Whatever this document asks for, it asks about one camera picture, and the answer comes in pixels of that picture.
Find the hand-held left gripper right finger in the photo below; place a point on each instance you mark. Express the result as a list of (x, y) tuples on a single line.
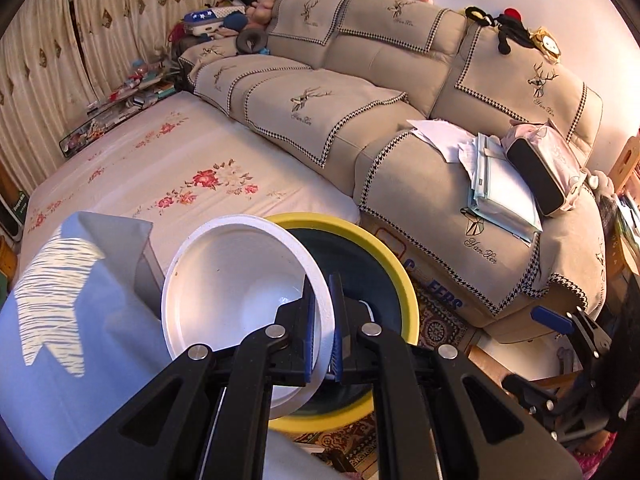
[(336, 345)]

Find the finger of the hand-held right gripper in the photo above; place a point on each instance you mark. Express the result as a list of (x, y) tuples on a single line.
[(530, 394), (550, 317)]

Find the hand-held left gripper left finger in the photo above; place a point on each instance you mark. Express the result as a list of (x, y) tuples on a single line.
[(314, 340)]

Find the dark bin with yellow rim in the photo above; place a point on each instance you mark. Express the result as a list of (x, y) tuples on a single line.
[(390, 270)]

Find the white bowl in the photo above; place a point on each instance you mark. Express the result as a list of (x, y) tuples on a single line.
[(235, 280)]

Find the stack of papers on sofa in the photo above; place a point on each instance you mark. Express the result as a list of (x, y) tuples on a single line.
[(505, 200)]

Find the pink and black tissue pouch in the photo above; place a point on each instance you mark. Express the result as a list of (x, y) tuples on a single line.
[(545, 170)]

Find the white paper sheets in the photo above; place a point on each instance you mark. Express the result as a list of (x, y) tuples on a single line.
[(435, 137)]

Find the floral bed mattress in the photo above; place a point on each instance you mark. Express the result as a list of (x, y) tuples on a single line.
[(200, 150)]

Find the beige sofa with deer print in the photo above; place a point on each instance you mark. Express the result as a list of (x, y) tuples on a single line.
[(350, 100)]

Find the yellow plush toy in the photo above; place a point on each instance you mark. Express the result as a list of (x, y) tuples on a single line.
[(546, 45)]

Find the black plush toy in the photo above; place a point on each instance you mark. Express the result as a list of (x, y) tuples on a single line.
[(505, 27)]

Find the low cluttered glass table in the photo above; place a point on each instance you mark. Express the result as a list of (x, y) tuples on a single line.
[(120, 105)]

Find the grey neck pillow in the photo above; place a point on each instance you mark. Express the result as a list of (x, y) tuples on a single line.
[(252, 41)]

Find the small green box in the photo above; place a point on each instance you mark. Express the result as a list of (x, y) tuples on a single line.
[(18, 204)]

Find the blue star print pillow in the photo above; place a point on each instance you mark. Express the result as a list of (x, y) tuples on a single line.
[(207, 20)]

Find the beige patterned curtain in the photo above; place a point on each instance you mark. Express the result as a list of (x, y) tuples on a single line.
[(150, 20), (35, 85)]

